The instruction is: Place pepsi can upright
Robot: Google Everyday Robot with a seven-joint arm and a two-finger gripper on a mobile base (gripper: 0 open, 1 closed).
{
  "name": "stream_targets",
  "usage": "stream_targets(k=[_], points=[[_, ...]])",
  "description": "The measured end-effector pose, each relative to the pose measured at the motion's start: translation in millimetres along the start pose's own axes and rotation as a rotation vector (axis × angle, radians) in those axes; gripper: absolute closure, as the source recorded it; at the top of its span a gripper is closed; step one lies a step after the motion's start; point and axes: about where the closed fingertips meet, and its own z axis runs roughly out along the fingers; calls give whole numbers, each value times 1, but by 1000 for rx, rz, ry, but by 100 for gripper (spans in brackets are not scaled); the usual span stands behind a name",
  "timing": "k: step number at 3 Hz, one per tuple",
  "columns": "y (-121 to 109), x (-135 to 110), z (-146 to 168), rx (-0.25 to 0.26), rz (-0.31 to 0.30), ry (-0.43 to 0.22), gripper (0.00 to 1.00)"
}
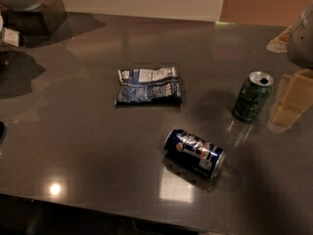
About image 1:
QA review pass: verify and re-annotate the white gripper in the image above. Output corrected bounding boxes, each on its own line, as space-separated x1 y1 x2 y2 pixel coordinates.
266 2 313 133

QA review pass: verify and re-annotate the blue pepsi can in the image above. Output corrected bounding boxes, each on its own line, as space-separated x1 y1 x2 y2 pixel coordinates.
164 129 226 179

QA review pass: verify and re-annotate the green soda can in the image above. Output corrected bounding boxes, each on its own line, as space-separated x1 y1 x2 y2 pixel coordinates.
233 71 274 122

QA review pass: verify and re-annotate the blue chip bag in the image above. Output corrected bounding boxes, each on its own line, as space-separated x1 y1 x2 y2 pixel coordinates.
115 67 182 106

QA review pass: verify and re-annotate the dark wooden stand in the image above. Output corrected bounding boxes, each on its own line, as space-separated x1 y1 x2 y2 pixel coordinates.
0 0 67 36

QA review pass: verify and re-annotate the small white card box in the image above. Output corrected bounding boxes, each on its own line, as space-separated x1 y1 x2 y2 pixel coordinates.
2 28 22 47

